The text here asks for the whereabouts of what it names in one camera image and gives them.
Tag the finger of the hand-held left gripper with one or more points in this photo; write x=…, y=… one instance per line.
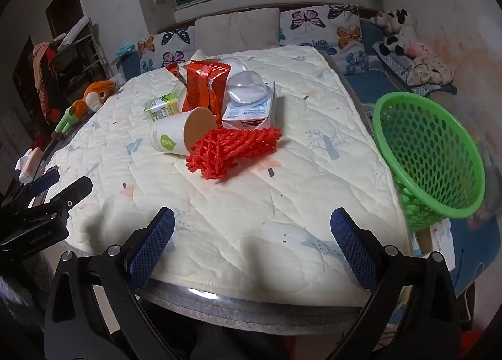
x=45, y=180
x=74, y=191

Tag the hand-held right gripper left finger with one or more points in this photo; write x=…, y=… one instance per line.
x=155, y=246

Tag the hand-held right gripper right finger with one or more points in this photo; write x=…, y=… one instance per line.
x=353, y=250

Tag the white paper cup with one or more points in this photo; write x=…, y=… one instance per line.
x=168, y=132

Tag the green white drink carton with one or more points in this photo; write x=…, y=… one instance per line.
x=160, y=109

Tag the red foam fruit net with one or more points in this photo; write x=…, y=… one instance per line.
x=227, y=148

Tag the green plastic basket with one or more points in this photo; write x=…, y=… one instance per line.
x=377, y=119

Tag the small clear plastic cup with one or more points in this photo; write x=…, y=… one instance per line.
x=178, y=91

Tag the small red packet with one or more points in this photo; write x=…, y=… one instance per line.
x=173, y=69

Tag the white blue milk carton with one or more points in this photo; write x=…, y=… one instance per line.
x=247, y=115

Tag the red snack packet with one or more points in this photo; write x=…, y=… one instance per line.
x=202, y=85

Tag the clear plastic dome lid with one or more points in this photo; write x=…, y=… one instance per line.
x=235, y=64

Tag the open cardboard box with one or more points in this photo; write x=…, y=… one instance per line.
x=441, y=238

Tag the orange green monkey plush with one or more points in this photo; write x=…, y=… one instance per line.
x=96, y=97

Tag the cream quilted blanket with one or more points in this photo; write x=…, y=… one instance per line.
x=274, y=187

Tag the hanging clothes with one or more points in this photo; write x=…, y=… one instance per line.
x=41, y=66

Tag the blue floor mat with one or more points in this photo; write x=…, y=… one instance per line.
x=468, y=254

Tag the metal shelf rack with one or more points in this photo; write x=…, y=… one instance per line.
x=84, y=58

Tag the light blue toy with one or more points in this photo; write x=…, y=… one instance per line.
x=124, y=49

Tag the red plastic object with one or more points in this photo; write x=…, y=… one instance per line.
x=476, y=342

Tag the blue sofa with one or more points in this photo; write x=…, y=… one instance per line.
x=366, y=83

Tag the butterfly print pillow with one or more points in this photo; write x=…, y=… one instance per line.
x=313, y=26
x=164, y=44

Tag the white paper wrapper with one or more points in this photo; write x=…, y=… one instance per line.
x=198, y=55

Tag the blue white striped mat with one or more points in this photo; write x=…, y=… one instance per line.
x=394, y=66

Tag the cream spotted cloth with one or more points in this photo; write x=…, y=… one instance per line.
x=429, y=70

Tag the pink plush toy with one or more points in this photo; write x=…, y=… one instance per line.
x=416, y=47

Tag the black white cow plush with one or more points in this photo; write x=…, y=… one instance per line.
x=396, y=38

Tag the beige pillow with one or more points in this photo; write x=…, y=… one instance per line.
x=235, y=30

